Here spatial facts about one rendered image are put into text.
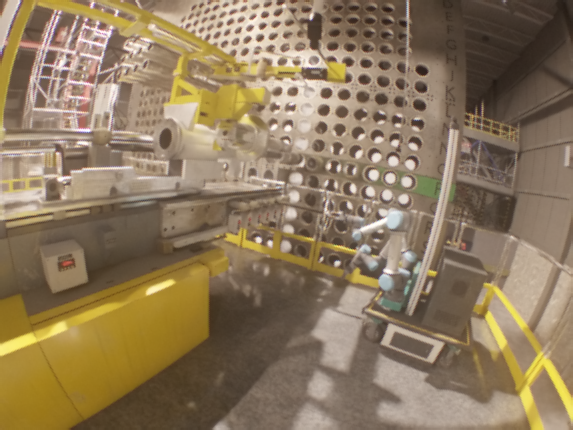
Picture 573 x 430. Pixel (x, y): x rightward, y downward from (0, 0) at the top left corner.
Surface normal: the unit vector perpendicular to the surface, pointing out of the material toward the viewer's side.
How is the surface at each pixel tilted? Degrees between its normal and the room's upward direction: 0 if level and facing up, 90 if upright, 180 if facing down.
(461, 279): 90
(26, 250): 90
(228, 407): 0
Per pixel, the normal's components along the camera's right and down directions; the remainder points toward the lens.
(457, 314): -0.58, 0.09
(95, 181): 0.89, 0.22
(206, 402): 0.14, -0.97
